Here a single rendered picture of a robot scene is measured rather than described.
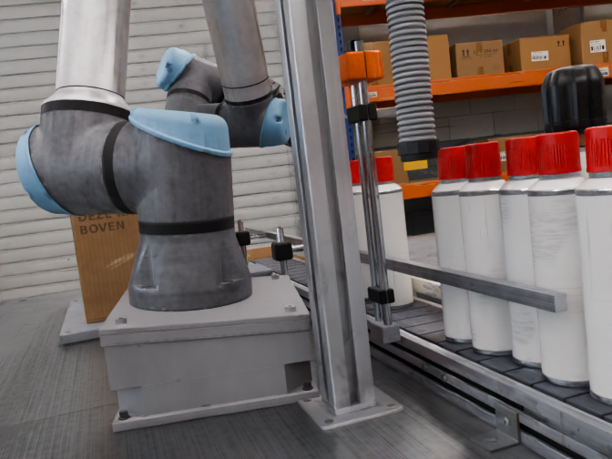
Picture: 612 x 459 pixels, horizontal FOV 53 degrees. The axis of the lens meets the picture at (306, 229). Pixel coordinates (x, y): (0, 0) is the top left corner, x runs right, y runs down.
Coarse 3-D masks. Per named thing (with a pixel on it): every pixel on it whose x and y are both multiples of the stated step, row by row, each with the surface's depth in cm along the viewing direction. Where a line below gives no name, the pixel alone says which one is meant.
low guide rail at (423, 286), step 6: (294, 252) 138; (300, 252) 134; (414, 282) 85; (420, 282) 83; (426, 282) 82; (432, 282) 81; (438, 282) 80; (414, 288) 85; (420, 288) 84; (426, 288) 82; (432, 288) 81; (438, 288) 79; (426, 294) 82; (432, 294) 81; (438, 294) 79
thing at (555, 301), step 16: (288, 240) 115; (368, 256) 80; (416, 272) 68; (432, 272) 64; (448, 272) 61; (464, 272) 60; (464, 288) 59; (480, 288) 56; (496, 288) 54; (512, 288) 52; (528, 288) 50; (528, 304) 50; (544, 304) 48; (560, 304) 47
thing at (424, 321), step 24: (264, 264) 140; (288, 264) 136; (408, 312) 80; (432, 312) 79; (432, 336) 69; (480, 360) 59; (504, 360) 58; (528, 384) 52; (552, 384) 51; (600, 408) 45
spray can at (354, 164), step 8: (352, 160) 89; (352, 168) 89; (352, 176) 89; (352, 184) 89; (360, 184) 89; (360, 192) 88; (360, 200) 88; (360, 208) 88; (360, 216) 88; (360, 224) 89; (360, 232) 89; (360, 240) 89; (360, 248) 89; (368, 264) 89; (368, 272) 89; (368, 280) 89
